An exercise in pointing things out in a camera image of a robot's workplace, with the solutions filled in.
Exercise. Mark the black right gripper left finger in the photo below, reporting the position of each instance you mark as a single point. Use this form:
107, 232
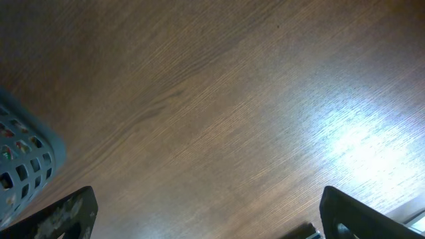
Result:
71, 217

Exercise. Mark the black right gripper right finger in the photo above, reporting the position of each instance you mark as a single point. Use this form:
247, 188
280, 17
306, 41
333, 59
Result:
343, 216

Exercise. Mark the grey plastic basket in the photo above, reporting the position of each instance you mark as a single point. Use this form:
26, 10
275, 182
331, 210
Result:
31, 155

